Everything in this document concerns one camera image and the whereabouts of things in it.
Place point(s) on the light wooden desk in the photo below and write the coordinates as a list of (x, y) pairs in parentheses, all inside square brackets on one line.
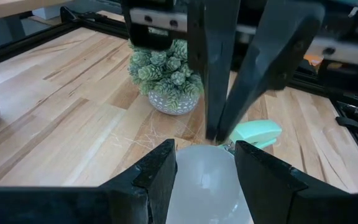
[(11, 9)]

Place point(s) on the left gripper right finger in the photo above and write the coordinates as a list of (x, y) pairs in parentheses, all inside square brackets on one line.
[(291, 202)]

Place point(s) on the green succulent in pot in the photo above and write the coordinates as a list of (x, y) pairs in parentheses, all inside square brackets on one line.
[(163, 77)]

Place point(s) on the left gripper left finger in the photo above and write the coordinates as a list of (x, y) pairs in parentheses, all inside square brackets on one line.
[(73, 205)]

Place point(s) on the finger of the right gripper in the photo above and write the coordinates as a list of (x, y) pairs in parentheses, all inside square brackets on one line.
[(216, 46), (278, 46)]

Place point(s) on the mint green stapler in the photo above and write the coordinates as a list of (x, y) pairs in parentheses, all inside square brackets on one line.
[(256, 130)]

